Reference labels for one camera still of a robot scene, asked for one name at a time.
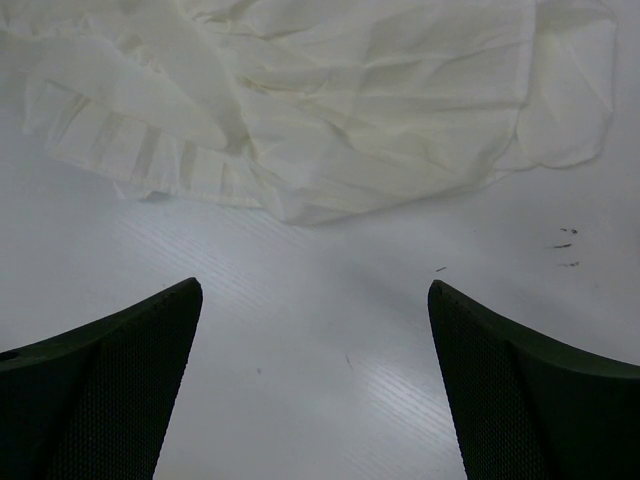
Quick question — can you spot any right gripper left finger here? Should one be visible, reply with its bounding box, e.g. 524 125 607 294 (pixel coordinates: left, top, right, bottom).
1 278 203 479

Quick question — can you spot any white skirt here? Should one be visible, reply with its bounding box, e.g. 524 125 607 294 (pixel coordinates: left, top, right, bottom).
1 1 617 225

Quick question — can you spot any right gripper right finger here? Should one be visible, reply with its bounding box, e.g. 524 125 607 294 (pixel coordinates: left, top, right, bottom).
427 280 639 479

